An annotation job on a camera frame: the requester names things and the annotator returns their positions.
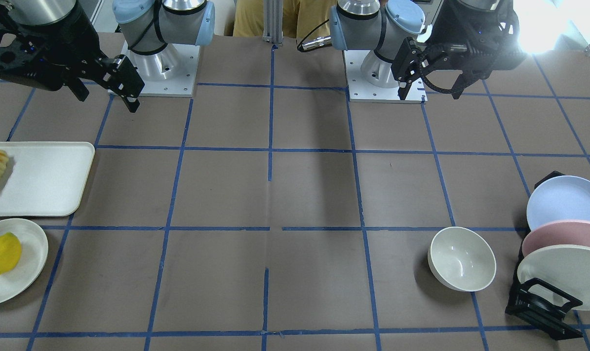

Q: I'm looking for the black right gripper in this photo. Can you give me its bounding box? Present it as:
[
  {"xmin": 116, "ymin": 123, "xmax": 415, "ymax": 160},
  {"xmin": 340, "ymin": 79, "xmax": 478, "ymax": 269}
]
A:
[{"xmin": 0, "ymin": 2, "xmax": 145, "ymax": 113}]

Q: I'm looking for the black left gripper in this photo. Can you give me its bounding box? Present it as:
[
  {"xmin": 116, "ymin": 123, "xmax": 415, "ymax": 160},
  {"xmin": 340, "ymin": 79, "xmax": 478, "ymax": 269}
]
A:
[{"xmin": 391, "ymin": 0, "xmax": 527, "ymax": 100}]

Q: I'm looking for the white ceramic bowl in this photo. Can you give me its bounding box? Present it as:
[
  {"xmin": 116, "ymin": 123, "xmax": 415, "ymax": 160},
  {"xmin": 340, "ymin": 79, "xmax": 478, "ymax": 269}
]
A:
[{"xmin": 427, "ymin": 226, "xmax": 496, "ymax": 293}]

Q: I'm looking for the yellow lemon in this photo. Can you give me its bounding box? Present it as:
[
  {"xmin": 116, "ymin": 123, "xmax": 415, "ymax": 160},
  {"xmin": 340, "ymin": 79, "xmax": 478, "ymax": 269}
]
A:
[{"xmin": 0, "ymin": 233, "xmax": 22, "ymax": 275}]

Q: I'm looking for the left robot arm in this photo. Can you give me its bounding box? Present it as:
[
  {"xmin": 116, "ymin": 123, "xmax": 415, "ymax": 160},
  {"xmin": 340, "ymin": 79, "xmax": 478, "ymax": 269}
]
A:
[{"xmin": 297, "ymin": 0, "xmax": 527, "ymax": 100}]

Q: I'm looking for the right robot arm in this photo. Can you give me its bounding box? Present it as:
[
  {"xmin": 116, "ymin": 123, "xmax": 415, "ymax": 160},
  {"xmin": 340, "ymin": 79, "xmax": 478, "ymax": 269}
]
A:
[{"xmin": 0, "ymin": 0, "xmax": 215, "ymax": 113}]

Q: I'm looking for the white rectangular tray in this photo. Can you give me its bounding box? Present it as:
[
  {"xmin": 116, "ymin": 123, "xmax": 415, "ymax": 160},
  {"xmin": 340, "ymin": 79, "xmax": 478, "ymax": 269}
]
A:
[{"xmin": 0, "ymin": 141, "xmax": 95, "ymax": 217}]

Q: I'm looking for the person in yellow shirt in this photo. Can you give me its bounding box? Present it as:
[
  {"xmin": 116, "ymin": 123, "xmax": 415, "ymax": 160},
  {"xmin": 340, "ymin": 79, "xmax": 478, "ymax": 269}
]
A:
[{"xmin": 233, "ymin": 0, "xmax": 336, "ymax": 39}]

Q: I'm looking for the light blue plate in rack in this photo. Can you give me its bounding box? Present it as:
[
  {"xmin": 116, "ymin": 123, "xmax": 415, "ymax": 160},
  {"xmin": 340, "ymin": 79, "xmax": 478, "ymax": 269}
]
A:
[{"xmin": 526, "ymin": 175, "xmax": 590, "ymax": 230}]

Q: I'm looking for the pink plate in rack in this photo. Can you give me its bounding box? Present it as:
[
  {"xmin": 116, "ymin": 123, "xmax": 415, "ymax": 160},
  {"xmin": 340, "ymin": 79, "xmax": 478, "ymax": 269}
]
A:
[{"xmin": 521, "ymin": 220, "xmax": 590, "ymax": 256}]

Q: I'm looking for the white round plate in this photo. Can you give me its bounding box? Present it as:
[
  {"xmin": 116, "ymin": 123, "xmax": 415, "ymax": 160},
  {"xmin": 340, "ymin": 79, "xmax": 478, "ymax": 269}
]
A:
[{"xmin": 0, "ymin": 218, "xmax": 48, "ymax": 304}]

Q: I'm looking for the cream plate in rack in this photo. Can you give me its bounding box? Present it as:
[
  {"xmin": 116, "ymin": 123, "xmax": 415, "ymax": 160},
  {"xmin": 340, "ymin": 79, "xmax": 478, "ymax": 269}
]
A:
[{"xmin": 516, "ymin": 244, "xmax": 590, "ymax": 311}]

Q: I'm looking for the black dish rack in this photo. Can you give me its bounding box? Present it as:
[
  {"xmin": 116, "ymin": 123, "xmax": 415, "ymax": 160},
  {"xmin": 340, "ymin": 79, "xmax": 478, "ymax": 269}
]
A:
[{"xmin": 505, "ymin": 171, "xmax": 584, "ymax": 341}]

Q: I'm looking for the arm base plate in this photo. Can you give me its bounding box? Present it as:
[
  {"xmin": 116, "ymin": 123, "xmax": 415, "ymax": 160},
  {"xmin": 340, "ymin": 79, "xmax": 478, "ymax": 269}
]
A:
[
  {"xmin": 343, "ymin": 50, "xmax": 427, "ymax": 104},
  {"xmin": 121, "ymin": 42, "xmax": 203, "ymax": 98}
]

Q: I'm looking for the aluminium frame post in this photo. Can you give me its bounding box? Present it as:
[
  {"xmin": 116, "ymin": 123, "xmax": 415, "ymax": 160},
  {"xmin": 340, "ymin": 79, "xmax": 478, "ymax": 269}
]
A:
[{"xmin": 262, "ymin": 0, "xmax": 283, "ymax": 47}]

